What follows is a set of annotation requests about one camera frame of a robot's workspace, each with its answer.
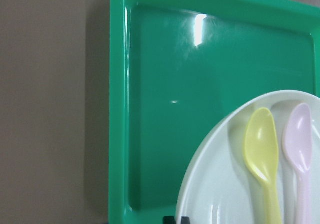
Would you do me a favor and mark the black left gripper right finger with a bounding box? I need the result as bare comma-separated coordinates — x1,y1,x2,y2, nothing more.
180,216,191,224

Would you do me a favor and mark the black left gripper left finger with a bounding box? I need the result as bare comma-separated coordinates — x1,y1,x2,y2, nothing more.
162,216,176,224

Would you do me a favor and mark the white round plate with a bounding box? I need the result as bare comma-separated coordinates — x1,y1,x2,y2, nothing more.
176,90,320,223

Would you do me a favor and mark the yellow plastic spoon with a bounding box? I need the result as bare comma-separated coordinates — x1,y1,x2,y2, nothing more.
243,107,283,223

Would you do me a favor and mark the pink plastic spoon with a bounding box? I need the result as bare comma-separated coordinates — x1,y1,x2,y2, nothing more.
282,103,313,223

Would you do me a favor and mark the green plastic tray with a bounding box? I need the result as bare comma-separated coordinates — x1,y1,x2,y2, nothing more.
109,0,320,223

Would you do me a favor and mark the brown paper table cover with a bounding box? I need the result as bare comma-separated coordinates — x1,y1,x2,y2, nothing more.
0,0,110,223

